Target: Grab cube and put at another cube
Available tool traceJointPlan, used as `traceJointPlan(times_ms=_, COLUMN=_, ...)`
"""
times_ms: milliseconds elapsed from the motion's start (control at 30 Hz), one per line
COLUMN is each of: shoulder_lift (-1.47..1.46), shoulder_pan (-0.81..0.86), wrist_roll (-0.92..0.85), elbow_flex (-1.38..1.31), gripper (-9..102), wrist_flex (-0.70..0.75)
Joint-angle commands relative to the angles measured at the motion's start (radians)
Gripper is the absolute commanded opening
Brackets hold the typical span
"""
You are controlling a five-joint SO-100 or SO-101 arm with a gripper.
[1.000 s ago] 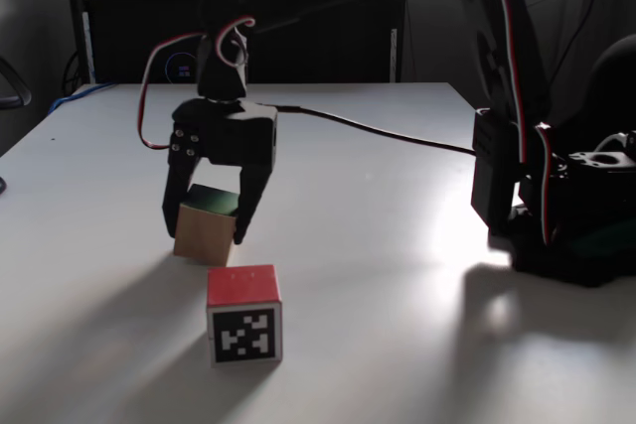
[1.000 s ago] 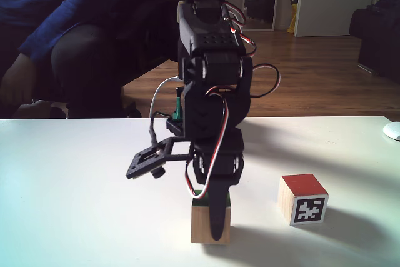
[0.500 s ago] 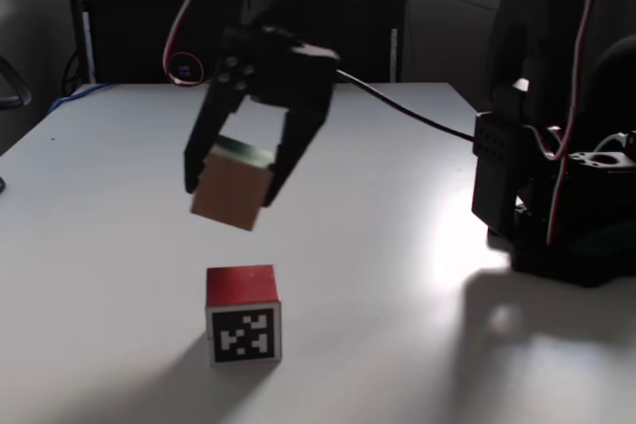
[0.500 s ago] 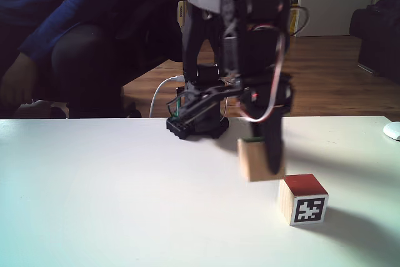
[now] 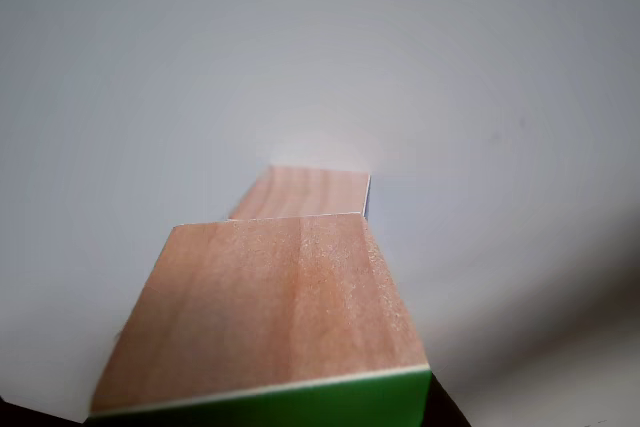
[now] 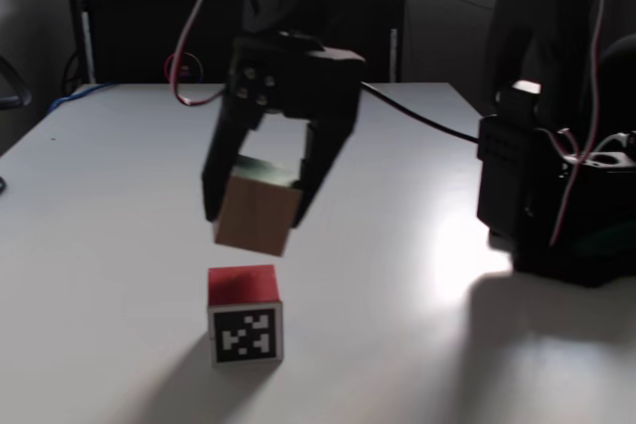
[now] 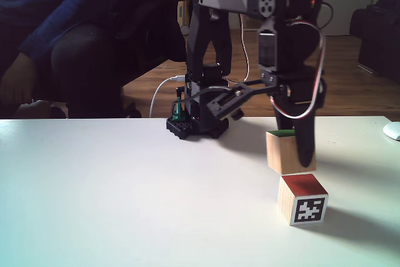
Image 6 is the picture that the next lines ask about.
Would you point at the black chair armrest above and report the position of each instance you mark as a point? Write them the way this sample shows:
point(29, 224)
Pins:
point(24, 96)

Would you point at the red-topped cube with marker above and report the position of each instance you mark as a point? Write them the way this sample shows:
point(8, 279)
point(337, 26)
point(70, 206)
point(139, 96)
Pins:
point(242, 315)

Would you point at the black computer case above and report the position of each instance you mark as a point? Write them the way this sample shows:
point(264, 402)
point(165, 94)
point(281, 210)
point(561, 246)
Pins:
point(129, 32)

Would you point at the green-topped wooden cube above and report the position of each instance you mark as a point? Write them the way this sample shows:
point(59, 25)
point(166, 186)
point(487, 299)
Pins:
point(253, 215)

